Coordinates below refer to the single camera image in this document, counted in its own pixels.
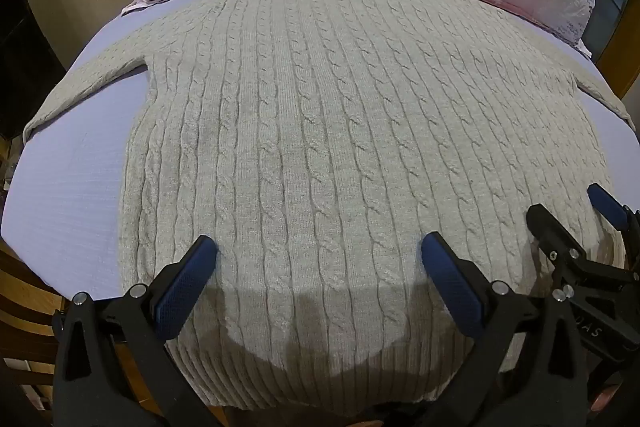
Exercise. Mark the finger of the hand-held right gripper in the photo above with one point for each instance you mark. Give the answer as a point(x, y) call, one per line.
point(607, 204)
point(552, 234)

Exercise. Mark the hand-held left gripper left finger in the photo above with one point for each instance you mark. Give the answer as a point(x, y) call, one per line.
point(182, 287)

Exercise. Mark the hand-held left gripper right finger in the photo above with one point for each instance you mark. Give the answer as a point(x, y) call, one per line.
point(452, 284)

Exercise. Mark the lavender bed sheet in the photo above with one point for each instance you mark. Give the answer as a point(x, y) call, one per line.
point(70, 177)

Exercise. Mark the wooden slatted chair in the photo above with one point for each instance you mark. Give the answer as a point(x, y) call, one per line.
point(22, 307)

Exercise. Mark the dark wooden furniture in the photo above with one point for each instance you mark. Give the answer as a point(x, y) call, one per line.
point(617, 22)

